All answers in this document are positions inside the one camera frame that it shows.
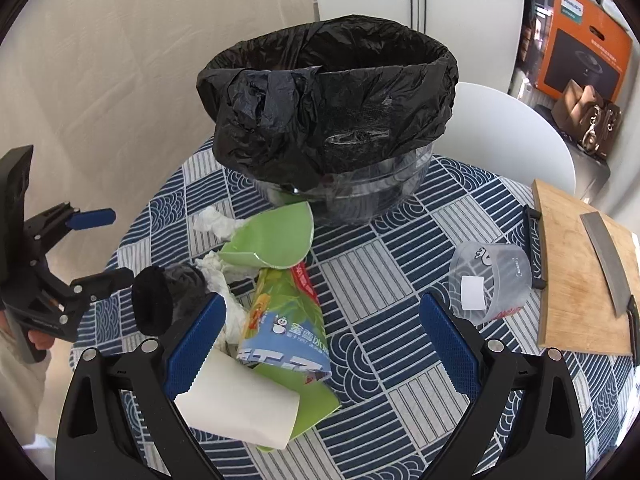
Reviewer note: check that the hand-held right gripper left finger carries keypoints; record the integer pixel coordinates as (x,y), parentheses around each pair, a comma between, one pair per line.
(197,340)

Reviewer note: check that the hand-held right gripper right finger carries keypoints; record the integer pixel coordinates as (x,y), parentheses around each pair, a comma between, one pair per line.
(450,340)

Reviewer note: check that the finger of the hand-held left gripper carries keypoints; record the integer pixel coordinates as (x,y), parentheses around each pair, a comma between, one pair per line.
(92,218)
(100,282)

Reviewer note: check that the white tissue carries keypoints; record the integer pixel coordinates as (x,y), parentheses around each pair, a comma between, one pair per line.
(215,222)
(232,305)

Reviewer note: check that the black fuzzy cloth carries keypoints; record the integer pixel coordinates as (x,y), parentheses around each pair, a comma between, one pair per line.
(160,295)

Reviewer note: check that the white paper cup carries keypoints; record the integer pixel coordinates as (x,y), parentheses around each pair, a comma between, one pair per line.
(235,400)

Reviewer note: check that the green snack packet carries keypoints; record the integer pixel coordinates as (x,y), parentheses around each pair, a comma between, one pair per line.
(285,310)

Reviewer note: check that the clear plastic trash bin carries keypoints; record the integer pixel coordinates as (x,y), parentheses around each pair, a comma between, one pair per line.
(380,185)

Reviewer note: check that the black-lined trash bin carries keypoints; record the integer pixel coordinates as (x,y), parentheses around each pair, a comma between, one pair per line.
(320,110)

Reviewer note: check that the person's left forearm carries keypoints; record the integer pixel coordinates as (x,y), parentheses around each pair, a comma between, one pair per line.
(20,395)

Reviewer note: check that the person's left hand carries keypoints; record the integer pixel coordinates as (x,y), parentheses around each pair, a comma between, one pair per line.
(40,340)

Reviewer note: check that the clear plastic cup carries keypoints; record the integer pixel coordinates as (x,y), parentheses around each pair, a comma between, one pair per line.
(492,280)

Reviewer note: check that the blue patterned tablecloth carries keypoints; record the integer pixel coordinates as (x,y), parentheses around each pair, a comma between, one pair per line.
(380,310)

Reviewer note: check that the wooden cutting board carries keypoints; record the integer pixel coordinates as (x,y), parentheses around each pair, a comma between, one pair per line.
(570,280)

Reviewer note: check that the beige fabric curtain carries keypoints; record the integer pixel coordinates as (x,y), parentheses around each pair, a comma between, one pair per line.
(125,60)

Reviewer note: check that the steel cleaver knife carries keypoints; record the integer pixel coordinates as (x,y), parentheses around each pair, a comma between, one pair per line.
(607,260)

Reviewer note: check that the dark grey suitcase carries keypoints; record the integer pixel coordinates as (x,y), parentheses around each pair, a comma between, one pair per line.
(590,175)

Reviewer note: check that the white chair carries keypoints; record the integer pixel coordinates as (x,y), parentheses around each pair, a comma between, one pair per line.
(505,130)

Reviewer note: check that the brown handbag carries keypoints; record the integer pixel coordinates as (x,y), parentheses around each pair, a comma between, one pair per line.
(585,115)

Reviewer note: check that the orange cardboard box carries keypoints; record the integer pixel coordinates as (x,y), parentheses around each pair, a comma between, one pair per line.
(590,45)

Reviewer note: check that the white wardrobe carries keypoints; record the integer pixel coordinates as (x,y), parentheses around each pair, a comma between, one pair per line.
(465,10)

